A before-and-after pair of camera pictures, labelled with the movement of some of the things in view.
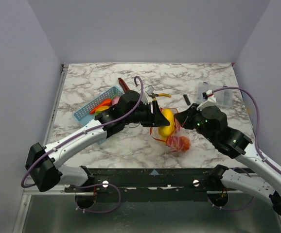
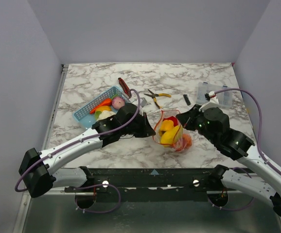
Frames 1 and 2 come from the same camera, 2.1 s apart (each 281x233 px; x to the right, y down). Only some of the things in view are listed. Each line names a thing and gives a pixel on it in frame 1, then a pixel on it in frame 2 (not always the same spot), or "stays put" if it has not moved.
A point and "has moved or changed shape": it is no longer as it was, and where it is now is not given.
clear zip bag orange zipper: x=171 y=133 has moved or changed shape
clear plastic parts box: x=223 y=97 stays put
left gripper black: x=157 y=119 to x=147 y=130
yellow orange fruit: x=102 y=108 stays put
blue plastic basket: x=82 y=116 stays put
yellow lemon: x=167 y=130 to x=167 y=137
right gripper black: x=187 y=116 stays put
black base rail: x=148 y=184 stays put
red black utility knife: x=124 y=85 stays put
